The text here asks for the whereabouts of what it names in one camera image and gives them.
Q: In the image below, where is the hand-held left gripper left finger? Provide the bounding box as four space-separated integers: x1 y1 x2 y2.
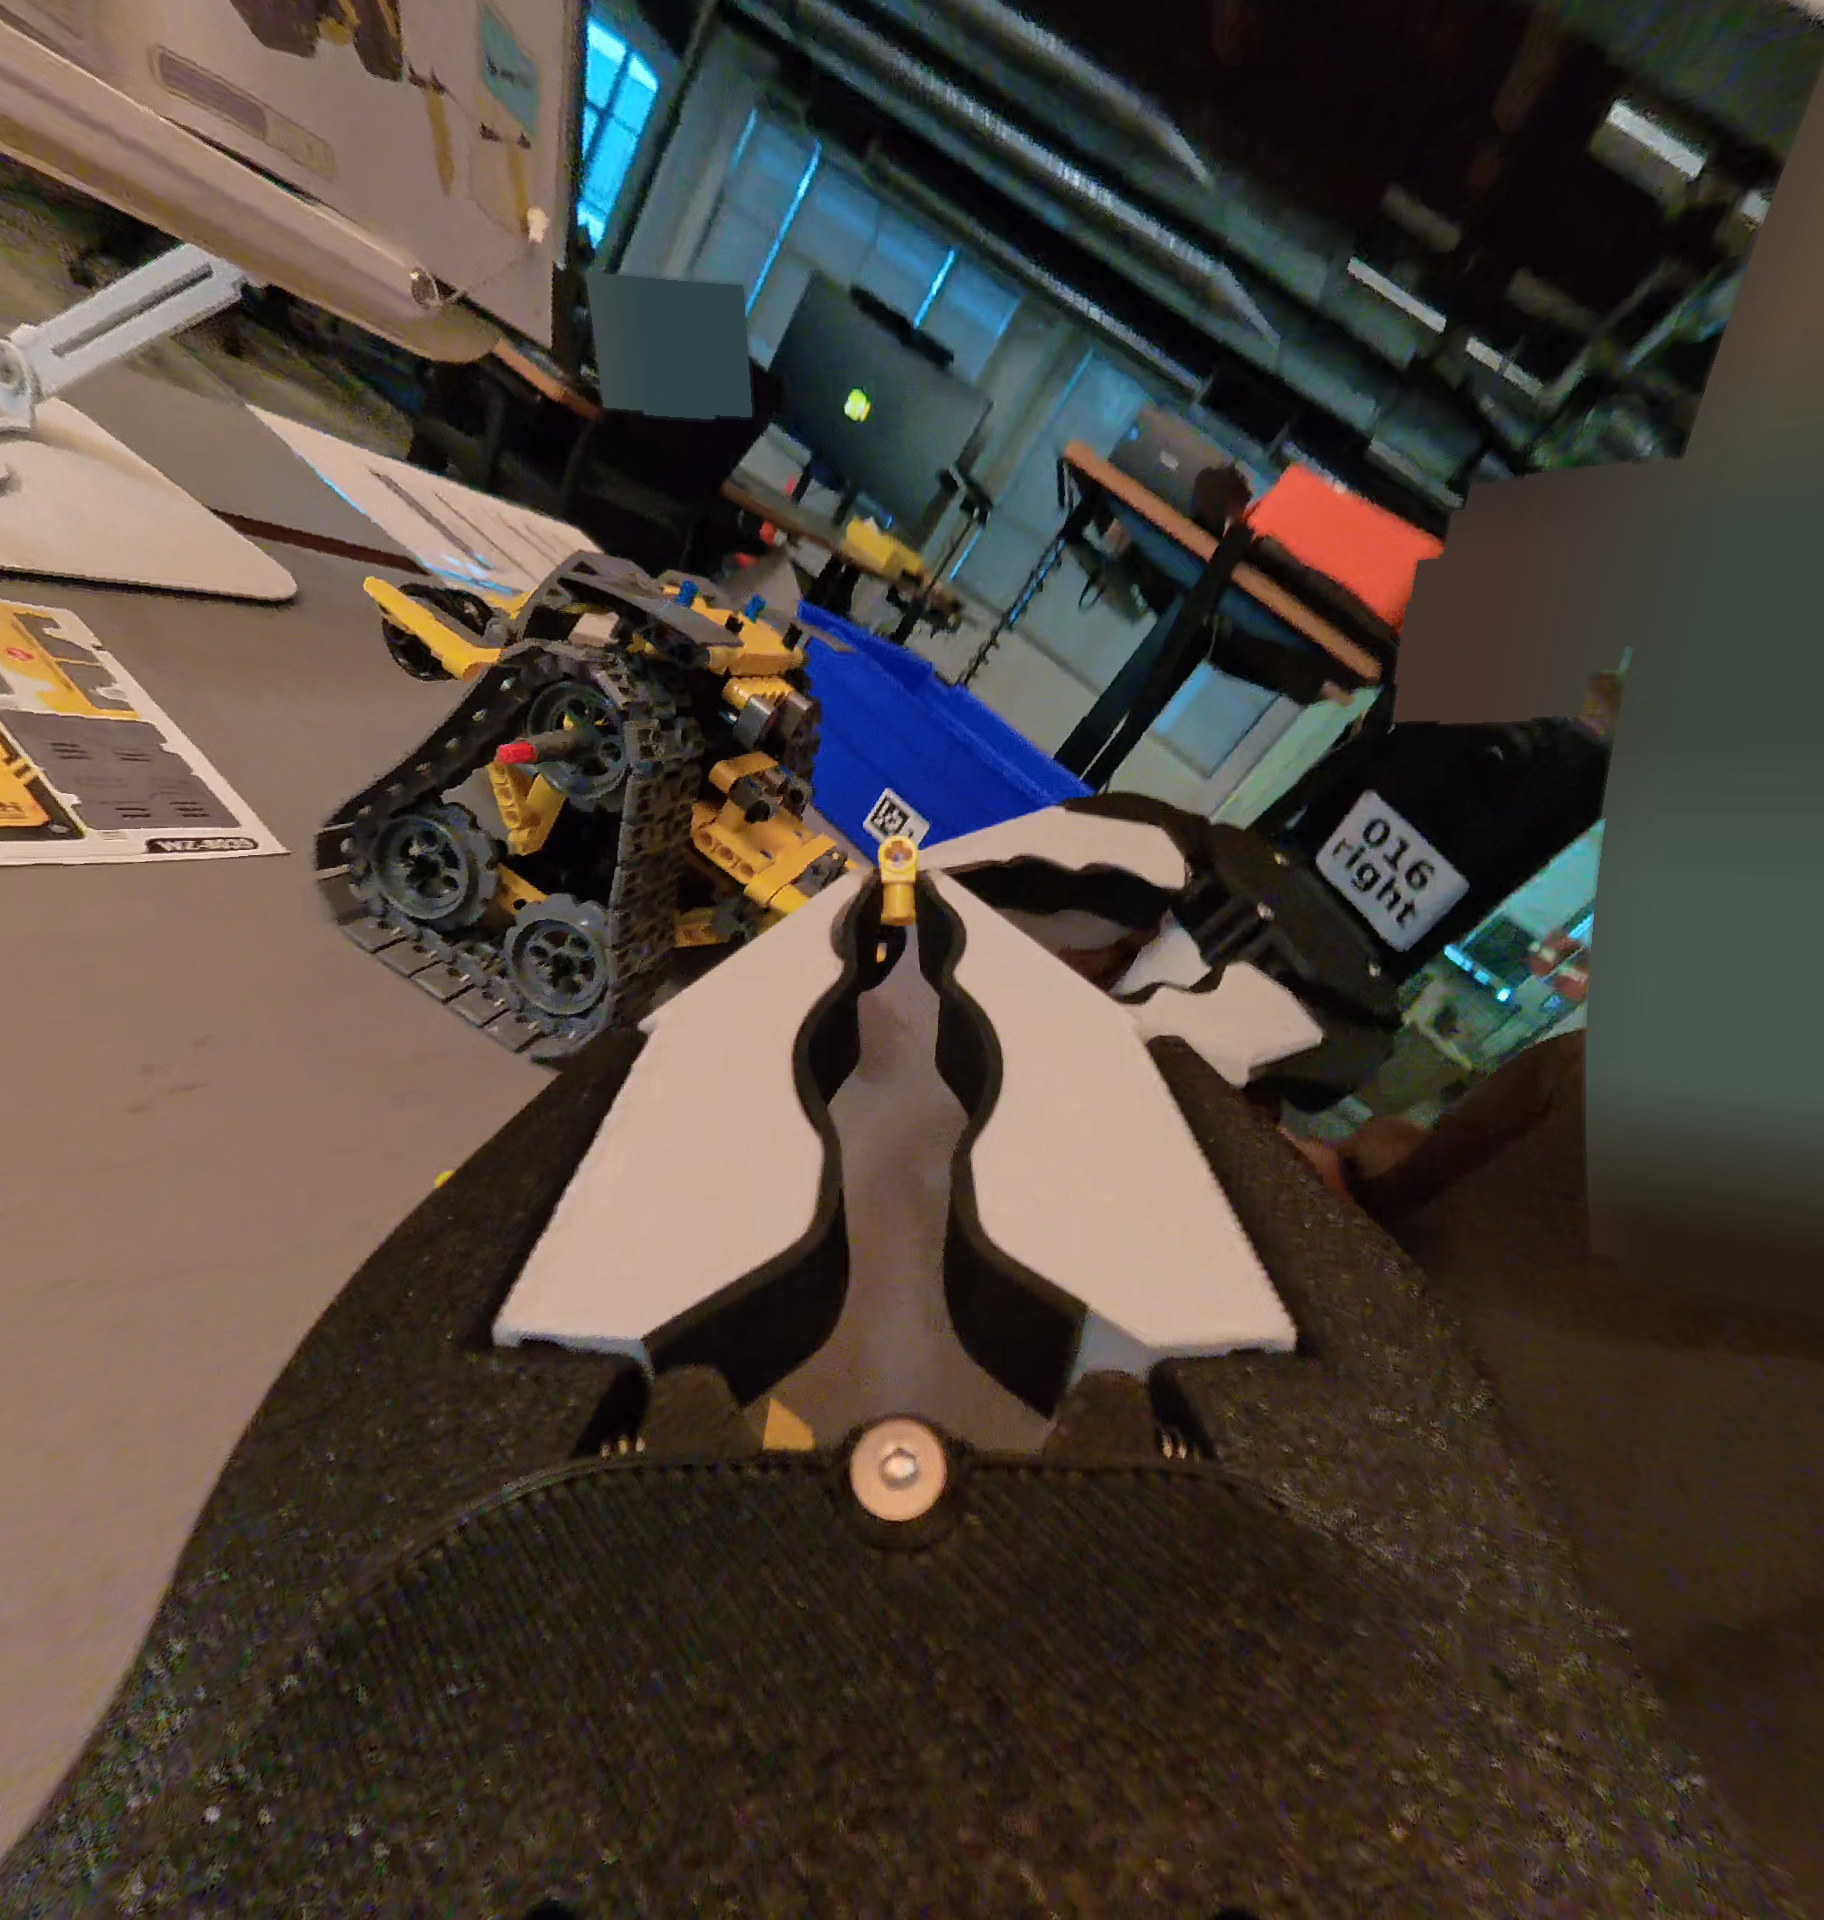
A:
494 867 892 1398

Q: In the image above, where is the wooden table with black legs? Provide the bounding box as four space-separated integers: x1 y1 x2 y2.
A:
1058 439 1388 789

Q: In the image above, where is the black computer monitor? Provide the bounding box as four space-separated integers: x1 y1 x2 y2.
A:
769 274 994 528

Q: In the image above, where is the white monitor stand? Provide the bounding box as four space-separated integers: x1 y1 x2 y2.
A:
0 243 303 604

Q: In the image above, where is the blue plastic bin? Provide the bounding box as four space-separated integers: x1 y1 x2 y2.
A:
796 600 1097 873

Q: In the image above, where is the yellow and grey sticker sheet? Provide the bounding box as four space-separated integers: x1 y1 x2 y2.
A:
0 592 288 871

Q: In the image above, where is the yellow black toy tracked vehicle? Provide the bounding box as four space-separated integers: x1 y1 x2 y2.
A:
315 547 857 1058

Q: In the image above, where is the person's right hand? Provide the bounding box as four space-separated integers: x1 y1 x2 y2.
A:
1291 1034 1588 1249

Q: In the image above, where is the orange box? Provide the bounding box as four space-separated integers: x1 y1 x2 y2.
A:
1241 463 1452 634

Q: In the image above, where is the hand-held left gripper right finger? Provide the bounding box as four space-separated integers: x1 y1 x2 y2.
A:
911 867 1300 1414

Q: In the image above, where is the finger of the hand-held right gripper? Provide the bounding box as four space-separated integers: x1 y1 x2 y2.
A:
927 797 1203 919
1111 922 1328 1091

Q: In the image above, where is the white paper sheet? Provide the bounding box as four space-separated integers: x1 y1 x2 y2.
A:
248 404 603 604

